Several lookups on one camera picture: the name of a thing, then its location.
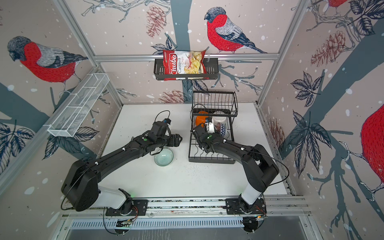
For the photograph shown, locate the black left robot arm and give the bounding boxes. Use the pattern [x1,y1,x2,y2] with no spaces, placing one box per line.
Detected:
[61,119,183,215]

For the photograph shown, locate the aluminium mounting rail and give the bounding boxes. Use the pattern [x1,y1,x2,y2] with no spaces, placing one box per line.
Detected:
[66,195,312,218]

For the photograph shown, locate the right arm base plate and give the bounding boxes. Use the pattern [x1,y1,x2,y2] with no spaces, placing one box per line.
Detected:
[223,198,267,216]

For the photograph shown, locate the blue patterned bowl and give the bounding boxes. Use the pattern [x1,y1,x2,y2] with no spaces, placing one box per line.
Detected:
[215,123,228,138]

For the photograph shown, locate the black wall basket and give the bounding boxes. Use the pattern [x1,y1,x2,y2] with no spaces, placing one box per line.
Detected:
[154,59,219,81]

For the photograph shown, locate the pale green glazed bowl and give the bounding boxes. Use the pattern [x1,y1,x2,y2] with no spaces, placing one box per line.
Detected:
[154,149,174,167]

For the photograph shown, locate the orange plastic bowl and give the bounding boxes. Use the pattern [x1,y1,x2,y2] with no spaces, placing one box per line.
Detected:
[195,111,208,127]

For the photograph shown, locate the white ceramic bowl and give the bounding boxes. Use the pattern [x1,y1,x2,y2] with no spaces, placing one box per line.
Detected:
[212,111,227,125]

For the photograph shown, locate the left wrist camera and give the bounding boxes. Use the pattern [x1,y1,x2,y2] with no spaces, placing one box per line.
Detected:
[163,118,171,125]

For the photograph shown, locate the red cassava chips bag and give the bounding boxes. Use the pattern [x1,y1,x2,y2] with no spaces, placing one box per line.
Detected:
[163,50,207,75]

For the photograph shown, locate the black wire dish rack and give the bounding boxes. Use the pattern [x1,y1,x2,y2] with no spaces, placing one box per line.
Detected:
[189,91,238,165]

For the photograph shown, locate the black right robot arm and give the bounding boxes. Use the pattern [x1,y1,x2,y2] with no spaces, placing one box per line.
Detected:
[191,126,280,212]

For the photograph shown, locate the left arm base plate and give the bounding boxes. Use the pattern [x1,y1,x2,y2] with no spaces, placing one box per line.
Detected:
[105,200,149,217]

